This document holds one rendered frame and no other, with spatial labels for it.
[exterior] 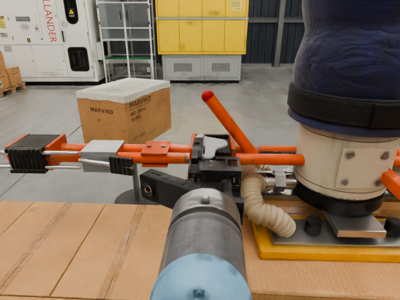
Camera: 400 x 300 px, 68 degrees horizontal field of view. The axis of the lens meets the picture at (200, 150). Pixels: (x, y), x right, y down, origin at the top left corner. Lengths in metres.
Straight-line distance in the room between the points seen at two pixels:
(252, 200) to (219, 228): 0.22
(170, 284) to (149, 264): 1.03
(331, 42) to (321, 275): 0.36
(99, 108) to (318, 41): 1.76
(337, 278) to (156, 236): 1.01
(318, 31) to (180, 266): 0.40
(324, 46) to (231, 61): 7.40
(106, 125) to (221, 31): 5.95
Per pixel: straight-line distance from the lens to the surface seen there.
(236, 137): 0.56
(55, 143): 0.64
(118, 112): 2.01
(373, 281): 0.56
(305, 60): 0.53
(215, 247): 0.29
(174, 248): 0.30
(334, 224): 0.57
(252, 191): 0.55
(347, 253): 0.57
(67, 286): 1.31
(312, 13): 0.53
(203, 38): 7.74
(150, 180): 0.46
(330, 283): 0.53
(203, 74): 7.88
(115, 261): 1.34
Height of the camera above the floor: 1.44
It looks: 23 degrees down
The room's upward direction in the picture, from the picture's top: straight up
